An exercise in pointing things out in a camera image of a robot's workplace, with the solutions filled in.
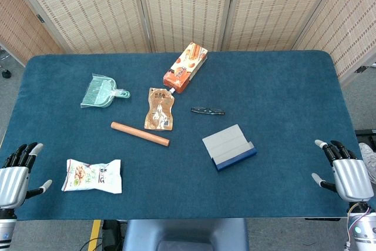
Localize teal table cloth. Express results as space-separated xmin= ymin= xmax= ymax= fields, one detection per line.
xmin=0 ymin=50 xmax=365 ymax=222

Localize black metal stand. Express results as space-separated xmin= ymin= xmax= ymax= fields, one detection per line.
xmin=354 ymin=128 xmax=376 ymax=149

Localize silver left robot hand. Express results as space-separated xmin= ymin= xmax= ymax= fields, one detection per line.
xmin=0 ymin=142 xmax=53 ymax=209

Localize white snack bag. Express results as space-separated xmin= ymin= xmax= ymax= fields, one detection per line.
xmin=61 ymin=159 xmax=123 ymax=195

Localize yellow floor tape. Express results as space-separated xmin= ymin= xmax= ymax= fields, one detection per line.
xmin=88 ymin=219 xmax=102 ymax=251

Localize woven bamboo folding screen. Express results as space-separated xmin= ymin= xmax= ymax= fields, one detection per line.
xmin=0 ymin=0 xmax=376 ymax=87

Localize brown spout pouch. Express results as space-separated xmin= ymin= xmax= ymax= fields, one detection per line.
xmin=143 ymin=86 xmax=176 ymax=131

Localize wooden rolling pin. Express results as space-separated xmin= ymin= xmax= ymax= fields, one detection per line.
xmin=110 ymin=121 xmax=171 ymax=148

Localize black chair caster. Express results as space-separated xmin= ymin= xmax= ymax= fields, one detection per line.
xmin=0 ymin=50 xmax=12 ymax=79

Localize black floor cable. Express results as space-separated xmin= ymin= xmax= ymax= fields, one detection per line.
xmin=79 ymin=236 xmax=103 ymax=251

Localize blue-grey robot torso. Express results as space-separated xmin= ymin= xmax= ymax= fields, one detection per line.
xmin=122 ymin=218 xmax=250 ymax=251

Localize green dustpan in plastic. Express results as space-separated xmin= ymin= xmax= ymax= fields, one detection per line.
xmin=80 ymin=73 xmax=132 ymax=109

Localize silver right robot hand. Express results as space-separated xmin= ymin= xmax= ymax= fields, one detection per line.
xmin=311 ymin=139 xmax=374 ymax=203

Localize black eyeglasses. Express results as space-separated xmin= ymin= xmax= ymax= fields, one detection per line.
xmin=190 ymin=106 xmax=226 ymax=116

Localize white sneaker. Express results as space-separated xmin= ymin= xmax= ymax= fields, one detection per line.
xmin=358 ymin=142 xmax=376 ymax=186

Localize orange biscuit box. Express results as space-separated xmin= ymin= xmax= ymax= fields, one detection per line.
xmin=163 ymin=41 xmax=209 ymax=94

